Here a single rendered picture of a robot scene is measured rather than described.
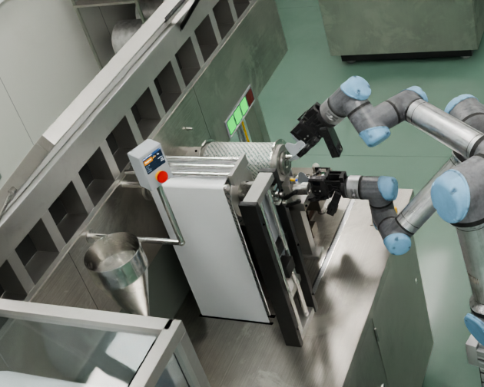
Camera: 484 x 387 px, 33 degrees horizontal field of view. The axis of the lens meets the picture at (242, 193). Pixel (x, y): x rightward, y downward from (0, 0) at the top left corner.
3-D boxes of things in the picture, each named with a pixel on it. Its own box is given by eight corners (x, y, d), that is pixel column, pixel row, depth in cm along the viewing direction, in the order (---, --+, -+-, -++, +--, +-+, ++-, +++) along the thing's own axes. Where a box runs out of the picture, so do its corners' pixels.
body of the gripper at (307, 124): (296, 119, 249) (319, 97, 240) (318, 137, 250) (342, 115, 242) (288, 133, 244) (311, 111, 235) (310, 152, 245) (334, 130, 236)
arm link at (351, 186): (366, 189, 264) (359, 205, 258) (353, 188, 266) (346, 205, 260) (362, 170, 260) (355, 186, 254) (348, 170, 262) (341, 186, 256)
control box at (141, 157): (156, 194, 196) (142, 160, 190) (140, 186, 200) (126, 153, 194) (177, 177, 199) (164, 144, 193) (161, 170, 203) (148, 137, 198)
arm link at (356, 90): (362, 100, 224) (345, 75, 226) (338, 123, 232) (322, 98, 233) (379, 94, 229) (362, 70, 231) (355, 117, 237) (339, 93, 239)
